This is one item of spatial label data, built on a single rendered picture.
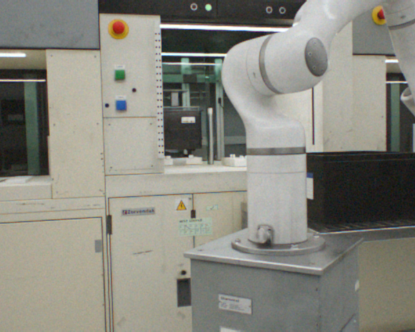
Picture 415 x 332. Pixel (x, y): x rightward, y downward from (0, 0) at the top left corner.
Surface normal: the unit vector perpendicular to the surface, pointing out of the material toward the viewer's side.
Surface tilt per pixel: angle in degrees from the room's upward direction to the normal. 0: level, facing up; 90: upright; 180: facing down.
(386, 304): 90
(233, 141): 90
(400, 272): 90
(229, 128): 90
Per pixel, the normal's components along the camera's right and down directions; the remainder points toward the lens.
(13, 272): 0.23, 0.04
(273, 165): -0.22, 0.06
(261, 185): -0.65, 0.06
